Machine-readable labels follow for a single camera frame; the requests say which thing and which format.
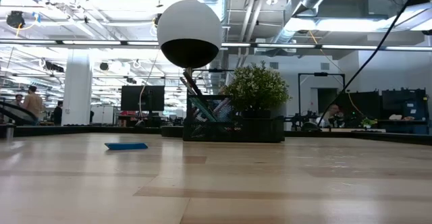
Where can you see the black ceiling camera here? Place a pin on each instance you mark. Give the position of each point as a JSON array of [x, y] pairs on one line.
[[15, 19]]

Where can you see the black monitor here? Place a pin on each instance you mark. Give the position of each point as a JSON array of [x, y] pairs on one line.
[[359, 104], [135, 99], [401, 102]]

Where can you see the black aluminium table frame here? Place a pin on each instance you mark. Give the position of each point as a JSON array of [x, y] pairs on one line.
[[67, 130]]

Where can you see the black background robot arm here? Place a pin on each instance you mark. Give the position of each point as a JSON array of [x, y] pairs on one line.
[[297, 119]]

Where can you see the white column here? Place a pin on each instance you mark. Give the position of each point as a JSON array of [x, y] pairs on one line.
[[77, 92]]

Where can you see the small potted green plant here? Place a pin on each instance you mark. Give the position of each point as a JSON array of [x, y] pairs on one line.
[[256, 85]]

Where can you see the black mesh desk organizer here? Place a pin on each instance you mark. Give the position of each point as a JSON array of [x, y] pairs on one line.
[[263, 129]]

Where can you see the person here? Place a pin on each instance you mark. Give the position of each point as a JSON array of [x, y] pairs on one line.
[[58, 112], [33, 104], [17, 100], [332, 112]]

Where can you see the black tubular stand frame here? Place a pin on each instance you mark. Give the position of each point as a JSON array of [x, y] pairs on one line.
[[320, 74]]

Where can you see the grey metal cylinder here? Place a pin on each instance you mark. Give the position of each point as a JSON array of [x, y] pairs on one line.
[[8, 132]]

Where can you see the blue eraser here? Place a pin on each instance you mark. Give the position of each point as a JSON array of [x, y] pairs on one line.
[[126, 146]]

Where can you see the white globe table lamp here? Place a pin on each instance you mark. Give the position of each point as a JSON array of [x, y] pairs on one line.
[[189, 21]]

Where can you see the tiny green desk plant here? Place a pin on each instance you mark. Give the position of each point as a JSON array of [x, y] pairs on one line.
[[368, 122]]

